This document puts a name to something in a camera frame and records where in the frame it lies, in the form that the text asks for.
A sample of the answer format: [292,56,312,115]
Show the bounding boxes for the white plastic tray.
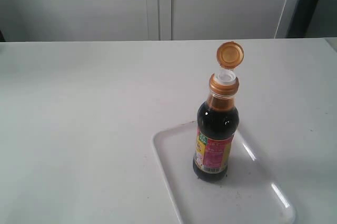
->
[153,121,296,223]

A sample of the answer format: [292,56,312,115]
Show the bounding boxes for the grey cabinet doors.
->
[1,0,298,42]

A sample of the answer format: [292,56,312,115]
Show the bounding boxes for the dark soy sauce bottle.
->
[192,42,244,182]

